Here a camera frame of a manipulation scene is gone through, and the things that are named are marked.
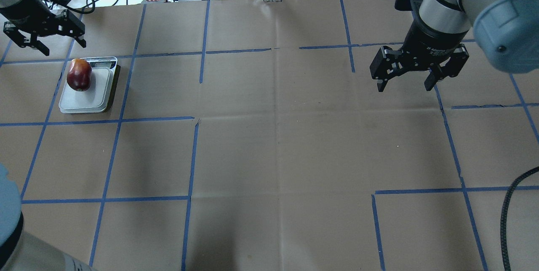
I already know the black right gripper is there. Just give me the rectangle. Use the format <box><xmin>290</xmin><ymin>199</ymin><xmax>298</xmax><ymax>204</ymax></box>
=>
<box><xmin>370</xmin><ymin>21</ymin><xmax>470</xmax><ymax>92</ymax></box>

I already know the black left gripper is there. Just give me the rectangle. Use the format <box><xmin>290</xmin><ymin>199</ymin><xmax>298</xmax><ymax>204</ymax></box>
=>
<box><xmin>3</xmin><ymin>5</ymin><xmax>87</xmax><ymax>56</ymax></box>

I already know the red mango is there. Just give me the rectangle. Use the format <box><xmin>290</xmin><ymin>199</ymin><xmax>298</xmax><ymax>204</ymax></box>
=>
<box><xmin>66</xmin><ymin>58</ymin><xmax>92</xmax><ymax>91</ymax></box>

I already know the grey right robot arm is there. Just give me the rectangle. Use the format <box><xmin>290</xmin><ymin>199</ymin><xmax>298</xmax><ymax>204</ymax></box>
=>
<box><xmin>369</xmin><ymin>0</ymin><xmax>539</xmax><ymax>92</ymax></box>

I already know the white digital kitchen scale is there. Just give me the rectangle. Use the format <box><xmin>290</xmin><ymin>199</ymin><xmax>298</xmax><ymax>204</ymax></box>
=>
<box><xmin>58</xmin><ymin>56</ymin><xmax>120</xmax><ymax>114</ymax></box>

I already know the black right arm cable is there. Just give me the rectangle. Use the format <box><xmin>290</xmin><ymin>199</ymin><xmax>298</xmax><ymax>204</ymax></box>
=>
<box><xmin>499</xmin><ymin>166</ymin><xmax>539</xmax><ymax>271</ymax></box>

